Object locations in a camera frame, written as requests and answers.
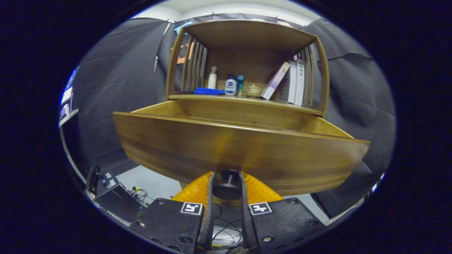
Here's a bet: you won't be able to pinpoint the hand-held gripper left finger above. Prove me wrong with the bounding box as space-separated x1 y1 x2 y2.
129 171 216 254

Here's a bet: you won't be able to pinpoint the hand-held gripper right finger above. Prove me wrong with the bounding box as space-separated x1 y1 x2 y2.
239 171 327 253

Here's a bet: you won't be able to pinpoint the wooden drawer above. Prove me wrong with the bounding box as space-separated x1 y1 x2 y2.
112 99 371 201

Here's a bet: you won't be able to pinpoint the wooden countertop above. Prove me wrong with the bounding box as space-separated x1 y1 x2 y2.
169 92 323 117

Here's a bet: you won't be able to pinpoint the wooden cabinet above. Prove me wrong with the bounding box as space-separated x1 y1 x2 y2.
165 19 331 119

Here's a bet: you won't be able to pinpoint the black equipment case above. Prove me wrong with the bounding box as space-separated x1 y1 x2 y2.
87 165 145 223

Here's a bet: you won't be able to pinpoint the blue folded cloth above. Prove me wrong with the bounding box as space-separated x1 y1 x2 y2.
193 87 226 95

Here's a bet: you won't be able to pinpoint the white lotion bottle blue cap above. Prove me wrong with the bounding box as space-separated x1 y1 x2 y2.
225 74 237 96

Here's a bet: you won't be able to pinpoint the white pump bottle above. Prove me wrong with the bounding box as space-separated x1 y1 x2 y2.
207 66 218 89

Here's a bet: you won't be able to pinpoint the purple pink book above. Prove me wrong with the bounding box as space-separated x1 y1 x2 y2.
260 62 291 101

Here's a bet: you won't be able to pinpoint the patterned cover book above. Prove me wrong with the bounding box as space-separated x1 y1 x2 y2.
279 61 297 104

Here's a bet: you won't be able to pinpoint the white book black lettering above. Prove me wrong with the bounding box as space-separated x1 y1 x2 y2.
294 58 306 106

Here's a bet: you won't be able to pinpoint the bright monitor screen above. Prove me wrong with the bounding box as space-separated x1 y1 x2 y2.
61 68 80 120

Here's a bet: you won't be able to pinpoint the tangled floor cables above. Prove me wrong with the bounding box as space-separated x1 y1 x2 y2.
211 203 245 249

